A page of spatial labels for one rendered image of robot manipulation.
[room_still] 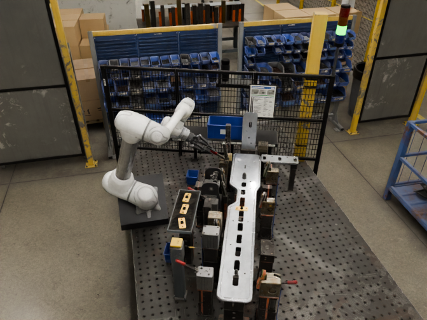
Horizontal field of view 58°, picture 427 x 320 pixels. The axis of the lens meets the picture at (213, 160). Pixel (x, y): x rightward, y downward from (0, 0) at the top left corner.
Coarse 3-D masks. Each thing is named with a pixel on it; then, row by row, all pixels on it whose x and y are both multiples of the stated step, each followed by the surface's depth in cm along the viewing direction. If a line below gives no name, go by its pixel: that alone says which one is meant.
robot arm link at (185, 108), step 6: (180, 102) 274; (186, 102) 273; (192, 102) 274; (180, 108) 265; (186, 108) 270; (192, 108) 275; (174, 114) 259; (180, 114) 260; (186, 114) 271; (174, 120) 254; (168, 126) 247; (174, 126) 252
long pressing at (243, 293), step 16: (240, 160) 303; (256, 160) 303; (240, 176) 286; (256, 176) 286; (240, 192) 270; (256, 192) 271; (224, 240) 233; (224, 256) 223; (240, 256) 223; (224, 272) 213; (240, 272) 213; (224, 288) 205; (240, 288) 205
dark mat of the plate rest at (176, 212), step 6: (180, 192) 245; (186, 192) 245; (192, 192) 245; (198, 192) 245; (180, 198) 241; (192, 198) 241; (180, 204) 236; (192, 204) 236; (174, 210) 232; (192, 210) 232; (174, 216) 227; (180, 216) 227; (186, 216) 227; (192, 216) 227; (174, 222) 223; (186, 222) 223; (192, 222) 223; (168, 228) 219; (174, 228) 219; (186, 228) 219
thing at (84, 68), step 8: (80, 64) 545; (88, 64) 545; (80, 72) 519; (88, 72) 520; (80, 80) 498; (88, 80) 502; (80, 88) 504; (88, 88) 507; (96, 88) 511; (88, 96) 513; (96, 96) 516; (88, 104) 519; (96, 104) 523; (88, 112) 525; (96, 112) 529; (88, 120) 532; (96, 120) 535
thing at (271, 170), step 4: (272, 168) 287; (276, 168) 286; (268, 172) 284; (272, 172) 284; (276, 172) 284; (268, 176) 286; (272, 176) 286; (276, 176) 286; (268, 180) 289; (272, 180) 288; (276, 180) 288; (268, 184) 290; (272, 184) 290; (276, 184) 290; (272, 188) 293; (276, 188) 298; (272, 192) 296; (276, 192) 297; (272, 196) 297
